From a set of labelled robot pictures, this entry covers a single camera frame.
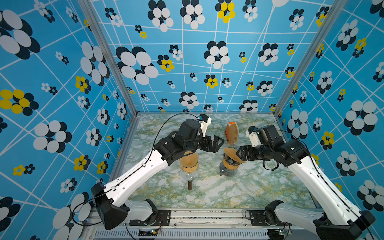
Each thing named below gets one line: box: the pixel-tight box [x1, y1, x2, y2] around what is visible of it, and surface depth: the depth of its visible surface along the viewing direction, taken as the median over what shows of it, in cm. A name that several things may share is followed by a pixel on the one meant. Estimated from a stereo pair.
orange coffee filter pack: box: [224, 121, 239, 145], surface depth 103 cm
